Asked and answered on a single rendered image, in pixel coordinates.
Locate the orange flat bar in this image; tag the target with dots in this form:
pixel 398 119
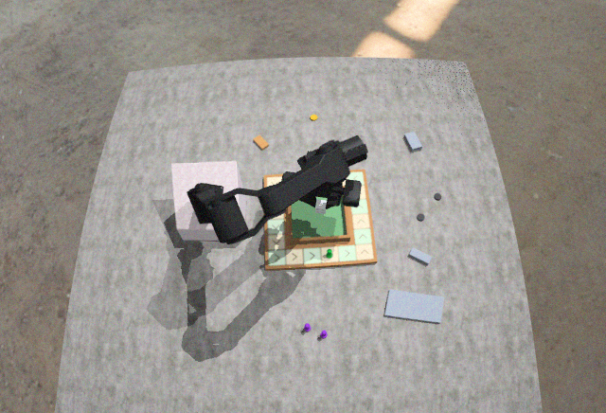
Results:
pixel 259 141

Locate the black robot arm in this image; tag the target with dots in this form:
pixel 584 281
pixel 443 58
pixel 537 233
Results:
pixel 326 166

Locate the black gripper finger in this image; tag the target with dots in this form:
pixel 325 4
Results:
pixel 332 203
pixel 311 201

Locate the white die with black pips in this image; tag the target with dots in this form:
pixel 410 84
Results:
pixel 320 206

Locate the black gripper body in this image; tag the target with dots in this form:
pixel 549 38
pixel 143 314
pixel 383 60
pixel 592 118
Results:
pixel 351 191

